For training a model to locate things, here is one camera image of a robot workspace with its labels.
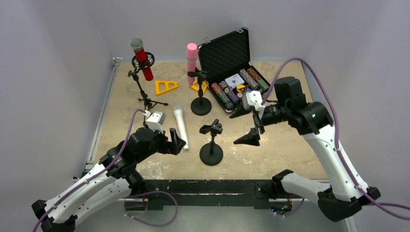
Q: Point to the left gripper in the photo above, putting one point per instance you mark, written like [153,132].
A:
[167,143]

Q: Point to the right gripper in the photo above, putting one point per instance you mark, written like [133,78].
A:
[258,118]

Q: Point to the white toy microphone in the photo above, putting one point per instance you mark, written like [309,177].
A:
[178,113]

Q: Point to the black clip stand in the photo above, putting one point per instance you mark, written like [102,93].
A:
[211,153]
[200,106]

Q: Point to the pink toy microphone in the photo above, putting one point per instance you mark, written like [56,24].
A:
[191,56]

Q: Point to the red glitter microphone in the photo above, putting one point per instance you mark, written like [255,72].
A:
[142,58]

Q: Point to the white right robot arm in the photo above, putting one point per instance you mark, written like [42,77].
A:
[346,193]

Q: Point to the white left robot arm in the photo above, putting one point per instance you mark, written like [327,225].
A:
[114,177]

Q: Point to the green poker chip stack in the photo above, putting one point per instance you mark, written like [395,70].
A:
[228,105]

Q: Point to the purple poker chip stack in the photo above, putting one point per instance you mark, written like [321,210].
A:
[232,96]

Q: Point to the yellow dealer button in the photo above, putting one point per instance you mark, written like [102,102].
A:
[241,88]

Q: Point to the white playing card box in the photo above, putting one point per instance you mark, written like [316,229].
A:
[234,80]

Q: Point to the orange black chip stack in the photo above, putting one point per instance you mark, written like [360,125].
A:
[254,75]

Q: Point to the red poker chip stack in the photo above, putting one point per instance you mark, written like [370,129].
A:
[217,89]

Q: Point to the yellow triangle block left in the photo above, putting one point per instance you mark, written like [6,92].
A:
[162,87]

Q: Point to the black poker chip case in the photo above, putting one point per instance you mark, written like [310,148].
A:
[225,56]

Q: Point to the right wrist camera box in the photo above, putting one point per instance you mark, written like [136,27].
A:
[253,100]

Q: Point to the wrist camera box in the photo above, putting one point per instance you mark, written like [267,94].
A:
[155,120]
[253,100]

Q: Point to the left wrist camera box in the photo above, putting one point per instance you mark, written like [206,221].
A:
[155,120]

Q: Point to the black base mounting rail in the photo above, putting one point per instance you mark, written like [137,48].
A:
[237,193]

